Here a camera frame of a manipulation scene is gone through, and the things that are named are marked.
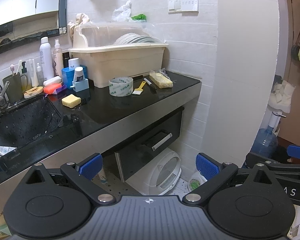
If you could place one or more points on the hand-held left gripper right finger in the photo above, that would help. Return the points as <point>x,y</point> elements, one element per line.
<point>207,167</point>

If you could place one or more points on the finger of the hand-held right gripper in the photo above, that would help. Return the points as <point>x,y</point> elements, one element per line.
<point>298,153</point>

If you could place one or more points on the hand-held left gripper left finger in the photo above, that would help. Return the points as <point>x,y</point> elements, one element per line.
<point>91,167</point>

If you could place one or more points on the black front drawer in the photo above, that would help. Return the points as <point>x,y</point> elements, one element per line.
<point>150,140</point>

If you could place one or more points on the white bottle with green label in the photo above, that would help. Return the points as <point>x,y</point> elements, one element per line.
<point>196,183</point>

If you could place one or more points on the blue water jug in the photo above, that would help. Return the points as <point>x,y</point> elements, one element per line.
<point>265,143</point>

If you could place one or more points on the white water pump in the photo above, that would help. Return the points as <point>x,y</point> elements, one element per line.
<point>273,120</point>

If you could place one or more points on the white round appliance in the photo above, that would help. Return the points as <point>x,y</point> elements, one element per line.
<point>162,172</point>

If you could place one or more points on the white crumpled cloth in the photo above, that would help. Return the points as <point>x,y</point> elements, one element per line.
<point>282,96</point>

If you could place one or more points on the black counter with steel edge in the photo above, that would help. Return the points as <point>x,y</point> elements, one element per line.
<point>140,120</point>

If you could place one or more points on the yellow soap bar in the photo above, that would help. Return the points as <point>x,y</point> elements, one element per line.
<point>71,101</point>

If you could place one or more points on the light blue toothpaste holder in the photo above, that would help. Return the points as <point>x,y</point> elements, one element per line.
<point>81,86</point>

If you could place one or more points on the black sink basin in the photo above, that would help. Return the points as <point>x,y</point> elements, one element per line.
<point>22,122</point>

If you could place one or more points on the clear tape roll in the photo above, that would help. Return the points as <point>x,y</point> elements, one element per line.
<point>121,88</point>

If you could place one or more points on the white squeezed tube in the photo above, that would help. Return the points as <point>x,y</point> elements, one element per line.
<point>2,150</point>

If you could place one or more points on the small yellow brush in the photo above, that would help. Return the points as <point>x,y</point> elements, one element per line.
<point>139,88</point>

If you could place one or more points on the white toothpaste tube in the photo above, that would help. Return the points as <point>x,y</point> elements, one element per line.
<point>78,74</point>

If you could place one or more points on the white soap bar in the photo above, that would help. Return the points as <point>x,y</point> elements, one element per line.
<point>52,81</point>

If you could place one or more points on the wooden soap dish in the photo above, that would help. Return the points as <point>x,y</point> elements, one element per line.
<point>32,93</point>

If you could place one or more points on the blue box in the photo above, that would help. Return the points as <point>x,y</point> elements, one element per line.
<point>66,75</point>

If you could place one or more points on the yellow sponge in clear packet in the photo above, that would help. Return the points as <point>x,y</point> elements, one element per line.
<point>161,81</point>

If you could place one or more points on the black marker pen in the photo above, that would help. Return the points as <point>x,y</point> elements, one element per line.
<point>150,83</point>

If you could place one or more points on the white jar with blue label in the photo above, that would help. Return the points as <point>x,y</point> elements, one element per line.
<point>73,63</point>

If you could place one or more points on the beige plastic dish rack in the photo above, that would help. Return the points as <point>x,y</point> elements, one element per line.
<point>120,65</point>

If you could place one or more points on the small clear dropper bottle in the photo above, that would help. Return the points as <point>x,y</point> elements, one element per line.
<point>39,73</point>

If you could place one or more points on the small dark bottle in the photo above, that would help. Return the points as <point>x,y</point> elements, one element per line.
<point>66,60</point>

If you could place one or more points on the white cosmetic tube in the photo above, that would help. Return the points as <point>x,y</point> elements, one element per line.
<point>33,72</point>

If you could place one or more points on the dark green mug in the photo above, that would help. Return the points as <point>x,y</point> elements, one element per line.
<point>13,87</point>

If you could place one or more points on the pale pink spray bottle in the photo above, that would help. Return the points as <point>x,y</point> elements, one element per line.
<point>57,60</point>

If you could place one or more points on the dark pump bottle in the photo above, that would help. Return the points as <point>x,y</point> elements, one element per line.
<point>24,76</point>

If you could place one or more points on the tall white bottle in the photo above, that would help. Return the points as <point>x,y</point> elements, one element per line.
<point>46,60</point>

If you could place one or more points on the white toothbrush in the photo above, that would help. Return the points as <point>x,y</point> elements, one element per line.
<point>19,67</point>

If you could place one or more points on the pink toothbrush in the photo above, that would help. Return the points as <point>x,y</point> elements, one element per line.
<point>12,69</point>

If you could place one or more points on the clear dish rack lid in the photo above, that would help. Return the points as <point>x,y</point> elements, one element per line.
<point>99,33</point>

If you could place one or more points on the stack of white plates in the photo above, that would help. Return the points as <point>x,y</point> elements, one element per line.
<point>133,39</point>

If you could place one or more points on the beige cloth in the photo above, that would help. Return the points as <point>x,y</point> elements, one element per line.
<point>81,19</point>

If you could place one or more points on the green plastic bag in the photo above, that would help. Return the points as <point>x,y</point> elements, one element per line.
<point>139,18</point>

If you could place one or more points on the white plastic bag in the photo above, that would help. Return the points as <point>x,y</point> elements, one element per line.
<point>121,12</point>

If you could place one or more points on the mirror cabinet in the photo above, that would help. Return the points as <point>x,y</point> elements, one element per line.
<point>27,2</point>

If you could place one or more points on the white wall socket panel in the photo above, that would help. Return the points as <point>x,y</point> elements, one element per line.
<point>190,3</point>

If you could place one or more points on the white wall switch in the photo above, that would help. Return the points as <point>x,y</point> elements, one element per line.
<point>175,5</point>

